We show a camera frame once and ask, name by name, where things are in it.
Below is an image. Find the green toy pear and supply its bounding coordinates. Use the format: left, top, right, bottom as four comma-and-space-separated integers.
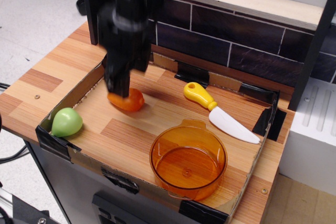
51, 108, 83, 137

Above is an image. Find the white grooved block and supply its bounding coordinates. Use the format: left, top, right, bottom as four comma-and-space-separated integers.
279, 78, 335, 195

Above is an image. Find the black caster wheel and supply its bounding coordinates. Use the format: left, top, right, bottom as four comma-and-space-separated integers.
76, 0, 87, 16

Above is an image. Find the dark brick backsplash panel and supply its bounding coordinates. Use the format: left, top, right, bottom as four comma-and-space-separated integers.
146, 0, 336, 88

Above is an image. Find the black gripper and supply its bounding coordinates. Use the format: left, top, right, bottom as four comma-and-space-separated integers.
97, 4, 152, 98

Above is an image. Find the transparent orange plastic pot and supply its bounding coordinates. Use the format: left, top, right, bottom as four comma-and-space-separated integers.
149, 119, 228, 200

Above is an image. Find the black equipment bottom left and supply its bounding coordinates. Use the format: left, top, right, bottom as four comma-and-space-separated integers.
1, 184, 57, 224

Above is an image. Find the black vertical post right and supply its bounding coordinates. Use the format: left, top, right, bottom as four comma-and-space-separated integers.
288, 0, 335, 111

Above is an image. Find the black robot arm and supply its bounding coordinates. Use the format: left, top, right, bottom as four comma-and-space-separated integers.
97, 0, 163, 98

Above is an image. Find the cardboard fence with black tape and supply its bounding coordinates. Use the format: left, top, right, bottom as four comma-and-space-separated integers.
35, 54, 291, 223

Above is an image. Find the orange toy carrot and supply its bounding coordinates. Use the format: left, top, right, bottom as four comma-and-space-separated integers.
107, 88, 145, 112

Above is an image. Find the yellow handled toy knife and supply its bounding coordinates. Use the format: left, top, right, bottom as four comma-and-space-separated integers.
183, 82, 260, 144

